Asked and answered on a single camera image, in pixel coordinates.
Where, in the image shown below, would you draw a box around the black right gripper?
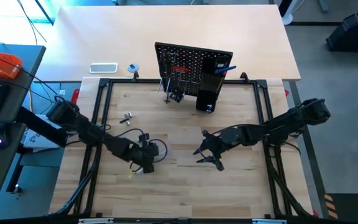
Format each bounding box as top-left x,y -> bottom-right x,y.
193,128 -> 236,172

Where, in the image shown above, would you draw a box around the black C-clamp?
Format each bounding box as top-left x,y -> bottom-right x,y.
169,86 -> 185,104

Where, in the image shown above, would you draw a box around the blue T-handle hex key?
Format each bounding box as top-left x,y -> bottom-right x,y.
214,65 -> 238,76

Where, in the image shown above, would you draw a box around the red T-handle hex key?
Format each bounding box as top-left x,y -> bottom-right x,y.
171,65 -> 190,94

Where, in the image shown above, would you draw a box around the black pliers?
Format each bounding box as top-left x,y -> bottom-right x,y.
160,49 -> 172,77

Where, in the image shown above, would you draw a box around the metal loop pegboard holder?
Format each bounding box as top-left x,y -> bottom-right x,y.
158,77 -> 172,95

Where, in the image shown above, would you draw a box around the tall black pegboard bin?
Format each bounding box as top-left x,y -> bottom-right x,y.
202,55 -> 230,91

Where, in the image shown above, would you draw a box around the white rectangular tray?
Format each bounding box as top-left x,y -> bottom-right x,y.
89,62 -> 119,75

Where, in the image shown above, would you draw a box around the black perforated pegboard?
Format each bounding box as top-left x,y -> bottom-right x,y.
154,42 -> 234,105

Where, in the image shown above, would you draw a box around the white printed box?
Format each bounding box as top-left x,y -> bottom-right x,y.
22,114 -> 68,149

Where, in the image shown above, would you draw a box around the beige table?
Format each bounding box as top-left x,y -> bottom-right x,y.
35,4 -> 302,83

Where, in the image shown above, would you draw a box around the black mat hazard stripes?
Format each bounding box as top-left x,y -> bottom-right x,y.
323,192 -> 358,224

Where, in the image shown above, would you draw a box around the black tool case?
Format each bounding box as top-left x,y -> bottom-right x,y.
325,12 -> 358,54

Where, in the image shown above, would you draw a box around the black aluminium table frame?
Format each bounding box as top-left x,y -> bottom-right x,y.
48,77 -> 316,218

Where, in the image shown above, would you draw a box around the silver metal bracket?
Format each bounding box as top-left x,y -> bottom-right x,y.
78,218 -> 114,224
252,218 -> 287,224

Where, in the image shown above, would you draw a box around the white pedestal base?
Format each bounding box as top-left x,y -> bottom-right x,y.
280,0 -> 300,26

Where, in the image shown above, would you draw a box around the black floor cable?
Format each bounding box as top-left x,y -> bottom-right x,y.
16,0 -> 48,45

